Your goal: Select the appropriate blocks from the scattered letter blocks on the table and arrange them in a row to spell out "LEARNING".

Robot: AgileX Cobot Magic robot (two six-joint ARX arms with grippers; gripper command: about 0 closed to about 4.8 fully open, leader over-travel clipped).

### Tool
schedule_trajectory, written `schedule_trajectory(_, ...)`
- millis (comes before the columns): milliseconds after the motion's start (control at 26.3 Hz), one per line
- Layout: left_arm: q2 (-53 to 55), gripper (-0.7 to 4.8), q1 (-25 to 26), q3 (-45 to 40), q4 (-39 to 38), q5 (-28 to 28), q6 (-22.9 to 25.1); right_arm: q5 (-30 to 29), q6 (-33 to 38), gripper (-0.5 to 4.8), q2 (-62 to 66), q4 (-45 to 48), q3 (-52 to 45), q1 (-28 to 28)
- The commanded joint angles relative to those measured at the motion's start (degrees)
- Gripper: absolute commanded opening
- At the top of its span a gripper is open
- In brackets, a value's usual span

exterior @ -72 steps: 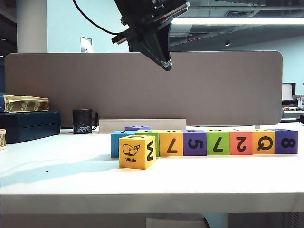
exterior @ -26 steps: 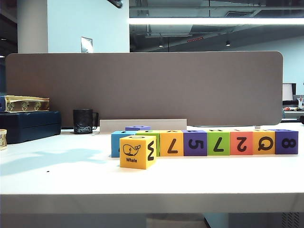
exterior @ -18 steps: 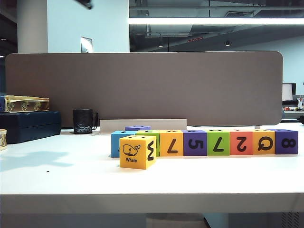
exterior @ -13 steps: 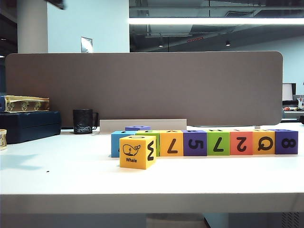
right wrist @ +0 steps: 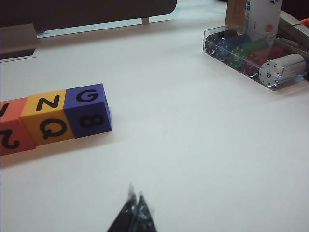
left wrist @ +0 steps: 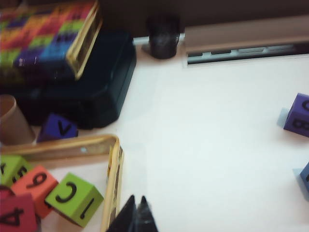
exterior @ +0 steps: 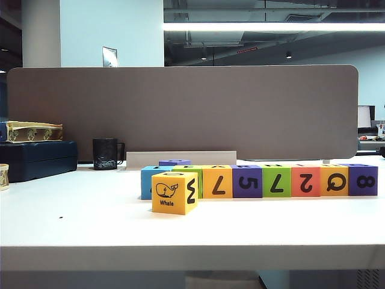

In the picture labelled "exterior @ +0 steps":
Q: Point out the purple block with O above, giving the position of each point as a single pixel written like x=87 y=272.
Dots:
x=169 y=162

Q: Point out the green block letter E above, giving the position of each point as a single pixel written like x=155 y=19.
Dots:
x=200 y=184

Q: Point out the blue box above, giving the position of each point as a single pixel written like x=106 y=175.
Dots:
x=2 y=133

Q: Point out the white table leg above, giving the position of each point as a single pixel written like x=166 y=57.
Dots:
x=273 y=280

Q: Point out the red-orange block with 2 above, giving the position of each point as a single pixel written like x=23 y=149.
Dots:
x=296 y=191

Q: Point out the purple block with 5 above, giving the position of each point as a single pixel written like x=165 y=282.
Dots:
x=238 y=193

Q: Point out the purple block with 8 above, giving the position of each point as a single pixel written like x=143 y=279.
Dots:
x=354 y=190

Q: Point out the blue letter block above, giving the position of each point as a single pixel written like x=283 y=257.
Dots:
x=146 y=186

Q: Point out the green block letter N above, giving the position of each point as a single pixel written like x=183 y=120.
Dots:
x=268 y=193

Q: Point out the wall sign plate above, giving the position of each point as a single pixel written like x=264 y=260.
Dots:
x=109 y=57

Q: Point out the black mug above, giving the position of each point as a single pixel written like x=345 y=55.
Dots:
x=104 y=151

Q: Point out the brown desk divider panel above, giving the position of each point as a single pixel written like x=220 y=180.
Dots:
x=180 y=105

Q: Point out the dark blue case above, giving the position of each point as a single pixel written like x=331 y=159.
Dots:
x=36 y=163

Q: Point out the cream gold patterned box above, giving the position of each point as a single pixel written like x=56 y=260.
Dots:
x=30 y=134

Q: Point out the yellow whale picture block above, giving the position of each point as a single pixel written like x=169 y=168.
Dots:
x=181 y=208

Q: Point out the yellow block with Q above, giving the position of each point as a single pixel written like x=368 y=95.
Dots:
x=325 y=191

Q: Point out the divider support bracket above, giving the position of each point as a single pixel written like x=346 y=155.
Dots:
x=327 y=162

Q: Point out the yellow block 7 and E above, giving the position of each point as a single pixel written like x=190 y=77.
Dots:
x=208 y=193

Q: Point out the grey vented cabinet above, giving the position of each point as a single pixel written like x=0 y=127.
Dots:
x=331 y=280

